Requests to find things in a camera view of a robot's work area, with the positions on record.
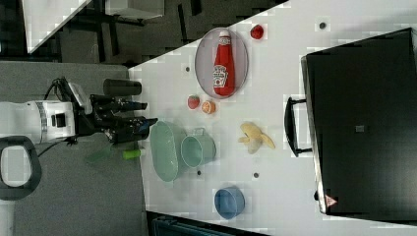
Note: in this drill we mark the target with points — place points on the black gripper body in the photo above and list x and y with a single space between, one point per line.
94 115

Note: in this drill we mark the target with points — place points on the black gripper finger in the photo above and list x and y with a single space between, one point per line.
128 106
129 130

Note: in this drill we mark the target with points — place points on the peeled yellow banana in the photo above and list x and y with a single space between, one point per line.
254 137

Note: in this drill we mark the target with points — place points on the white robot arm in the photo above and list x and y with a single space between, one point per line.
28 124

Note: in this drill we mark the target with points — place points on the green mug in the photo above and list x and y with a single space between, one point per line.
198 148

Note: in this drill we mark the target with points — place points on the black cylinder holder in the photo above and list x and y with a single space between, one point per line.
121 87

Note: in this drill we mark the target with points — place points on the green spatula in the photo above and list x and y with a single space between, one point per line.
126 154

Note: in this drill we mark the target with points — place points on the green perforated colander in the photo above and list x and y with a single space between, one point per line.
165 143

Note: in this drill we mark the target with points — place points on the red strawberry near plate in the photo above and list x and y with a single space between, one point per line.
193 101

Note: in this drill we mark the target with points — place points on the orange slice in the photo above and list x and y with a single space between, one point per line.
208 107

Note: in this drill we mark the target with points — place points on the grey round plate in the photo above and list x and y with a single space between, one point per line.
205 57

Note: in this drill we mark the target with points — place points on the red ketchup bottle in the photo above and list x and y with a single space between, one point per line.
223 67

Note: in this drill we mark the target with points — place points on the red strawberry far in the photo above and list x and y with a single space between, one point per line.
257 32

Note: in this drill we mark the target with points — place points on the black toaster oven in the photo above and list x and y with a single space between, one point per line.
361 109

